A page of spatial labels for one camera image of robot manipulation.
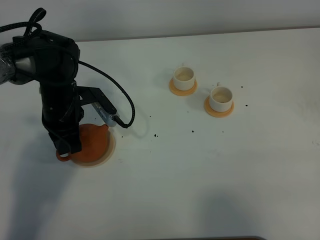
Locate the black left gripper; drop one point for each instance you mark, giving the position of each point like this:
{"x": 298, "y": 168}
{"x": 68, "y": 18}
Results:
{"x": 61, "y": 114}

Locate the brown clay teapot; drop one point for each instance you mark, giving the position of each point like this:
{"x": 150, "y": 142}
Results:
{"x": 94, "y": 143}

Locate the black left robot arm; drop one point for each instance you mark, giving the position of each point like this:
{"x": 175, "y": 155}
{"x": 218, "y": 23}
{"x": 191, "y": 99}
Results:
{"x": 51, "y": 60}

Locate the beige round teapot coaster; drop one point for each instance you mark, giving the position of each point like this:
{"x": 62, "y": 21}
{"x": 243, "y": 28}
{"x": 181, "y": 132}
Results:
{"x": 111, "y": 150}

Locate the orange coaster far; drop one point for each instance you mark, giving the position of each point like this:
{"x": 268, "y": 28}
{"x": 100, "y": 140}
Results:
{"x": 183, "y": 93}

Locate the orange coaster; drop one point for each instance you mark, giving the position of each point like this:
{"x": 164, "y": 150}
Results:
{"x": 217, "y": 114}
{"x": 183, "y": 93}

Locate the white teacup far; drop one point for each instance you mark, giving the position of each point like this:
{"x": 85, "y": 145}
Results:
{"x": 183, "y": 78}

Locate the white teacup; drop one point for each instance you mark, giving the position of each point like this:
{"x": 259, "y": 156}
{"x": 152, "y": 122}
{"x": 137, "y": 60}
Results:
{"x": 221, "y": 99}
{"x": 183, "y": 78}

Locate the white teacup near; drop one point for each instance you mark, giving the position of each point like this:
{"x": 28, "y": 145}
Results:
{"x": 221, "y": 99}

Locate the orange coaster near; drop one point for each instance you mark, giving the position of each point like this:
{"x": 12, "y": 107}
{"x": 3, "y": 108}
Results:
{"x": 217, "y": 114}

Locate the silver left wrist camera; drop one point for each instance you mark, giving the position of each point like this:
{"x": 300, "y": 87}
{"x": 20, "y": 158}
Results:
{"x": 103, "y": 113}

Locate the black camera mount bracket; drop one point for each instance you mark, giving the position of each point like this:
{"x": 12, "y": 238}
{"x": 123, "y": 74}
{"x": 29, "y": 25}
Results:
{"x": 94, "y": 95}

